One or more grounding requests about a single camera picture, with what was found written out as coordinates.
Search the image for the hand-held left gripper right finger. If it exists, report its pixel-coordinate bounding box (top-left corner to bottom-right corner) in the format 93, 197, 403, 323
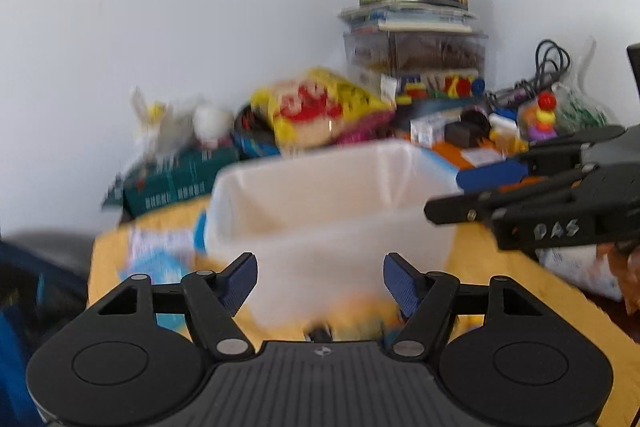
383, 251, 544, 361

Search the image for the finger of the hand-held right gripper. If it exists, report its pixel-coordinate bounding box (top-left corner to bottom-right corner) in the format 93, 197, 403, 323
456, 125, 627, 194
423, 166, 602, 227

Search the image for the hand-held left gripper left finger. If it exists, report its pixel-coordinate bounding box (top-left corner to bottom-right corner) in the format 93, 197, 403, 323
95, 251, 259, 361

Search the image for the white plastic storage bin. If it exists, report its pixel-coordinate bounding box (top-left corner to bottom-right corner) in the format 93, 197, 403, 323
205, 138, 469, 329

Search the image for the orange box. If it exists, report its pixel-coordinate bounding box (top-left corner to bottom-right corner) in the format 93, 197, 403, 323
429, 139, 532, 171

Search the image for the white jar blue lid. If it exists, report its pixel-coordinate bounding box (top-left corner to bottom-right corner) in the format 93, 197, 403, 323
487, 109, 522, 154

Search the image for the black device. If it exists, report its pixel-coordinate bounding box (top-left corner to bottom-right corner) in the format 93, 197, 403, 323
443, 109, 494, 148

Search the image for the baby wipes packet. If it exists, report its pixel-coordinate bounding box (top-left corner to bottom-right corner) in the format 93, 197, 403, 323
537, 241, 627, 304

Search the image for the small white box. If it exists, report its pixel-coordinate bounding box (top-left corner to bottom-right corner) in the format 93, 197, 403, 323
409, 111, 451, 146

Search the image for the colourful toy box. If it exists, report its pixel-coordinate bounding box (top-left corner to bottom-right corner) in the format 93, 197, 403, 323
394, 72, 489, 104

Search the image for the yellow blanket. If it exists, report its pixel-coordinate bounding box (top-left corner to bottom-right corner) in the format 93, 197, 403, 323
87, 194, 637, 427

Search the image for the clear bag green print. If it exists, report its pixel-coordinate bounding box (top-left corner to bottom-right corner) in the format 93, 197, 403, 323
554, 36, 622, 138

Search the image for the dark green cardboard box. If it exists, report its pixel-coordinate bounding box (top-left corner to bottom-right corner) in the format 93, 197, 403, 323
102, 146, 242, 219

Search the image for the pink shiny bag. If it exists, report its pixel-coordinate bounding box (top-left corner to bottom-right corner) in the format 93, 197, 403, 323
334, 114, 397, 146

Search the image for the dark round tin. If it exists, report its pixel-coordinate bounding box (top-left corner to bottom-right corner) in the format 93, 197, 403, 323
232, 104, 281, 158

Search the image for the clear plastic box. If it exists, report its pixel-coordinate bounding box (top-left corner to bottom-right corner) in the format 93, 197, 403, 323
342, 29, 489, 78

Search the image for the white egg-shaped toy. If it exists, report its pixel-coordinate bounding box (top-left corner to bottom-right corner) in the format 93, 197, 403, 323
192, 104, 236, 148

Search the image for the white plush toy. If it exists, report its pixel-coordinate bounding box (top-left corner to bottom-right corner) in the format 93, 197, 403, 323
129, 86, 212, 158

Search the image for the yellow snack bag red print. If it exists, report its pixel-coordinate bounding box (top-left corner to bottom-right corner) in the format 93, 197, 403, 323
249, 66, 397, 154

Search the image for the stack of books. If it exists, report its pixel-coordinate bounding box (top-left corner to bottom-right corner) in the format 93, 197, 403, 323
338, 2, 481, 36

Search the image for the blue mesh chair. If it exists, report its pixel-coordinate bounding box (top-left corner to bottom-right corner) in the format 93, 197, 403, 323
0, 232, 92, 427

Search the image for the colourful stacking ring toy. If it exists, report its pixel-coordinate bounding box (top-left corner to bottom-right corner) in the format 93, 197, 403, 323
517, 91, 559, 144

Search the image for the black cable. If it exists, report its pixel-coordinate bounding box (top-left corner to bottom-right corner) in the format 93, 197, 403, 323
492, 39, 572, 108

